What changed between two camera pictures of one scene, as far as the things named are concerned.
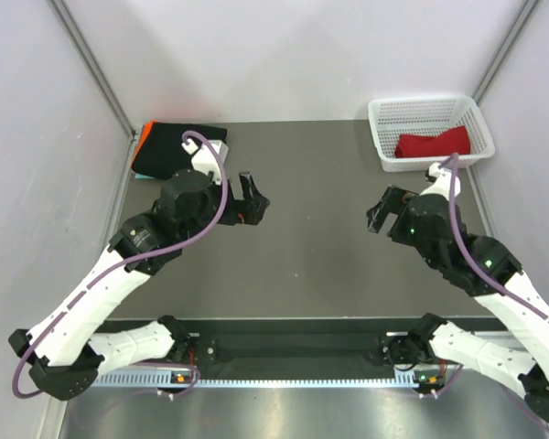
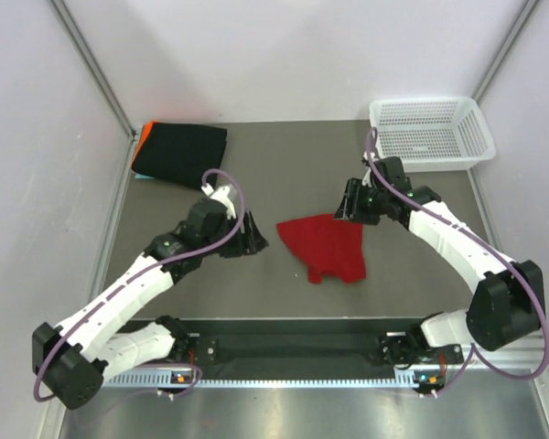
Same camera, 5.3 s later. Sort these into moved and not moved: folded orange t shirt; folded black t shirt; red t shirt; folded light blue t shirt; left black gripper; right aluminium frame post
Moved: left black gripper; red t shirt
Not moved: folded light blue t shirt; right aluminium frame post; folded orange t shirt; folded black t shirt
